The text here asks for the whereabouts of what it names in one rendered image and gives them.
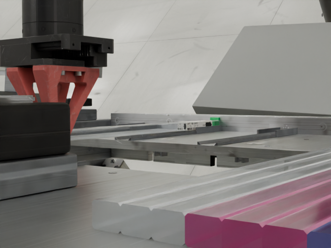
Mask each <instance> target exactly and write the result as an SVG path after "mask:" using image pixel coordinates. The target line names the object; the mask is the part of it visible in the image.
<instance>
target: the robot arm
mask: <svg viewBox="0 0 331 248"><path fill-rule="evenodd" d="M113 53H114V39H110V38H101V37H93V36H84V18H83V0H22V38H13V39H3V40H0V67H7V68H6V74H7V76H8V78H9V80H10V82H11V83H12V85H13V87H14V89H15V91H16V92H17V94H18V95H33V97H35V101H33V102H38V101H37V98H36V96H35V93H34V90H33V87H32V84H33V83H36V85H37V89H38V92H39V96H40V100H41V102H64V103H65V102H66V98H67V94H68V89H69V86H70V83H74V84H75V87H74V90H73V94H72V97H71V100H70V103H69V106H70V134H71V132H72V130H73V127H74V125H75V122H76V120H77V117H78V115H79V112H80V110H81V109H82V107H83V105H84V103H85V101H86V99H87V97H88V96H89V94H90V92H91V90H92V88H93V86H94V85H95V83H96V81H97V79H98V77H99V68H92V67H107V54H113Z"/></svg>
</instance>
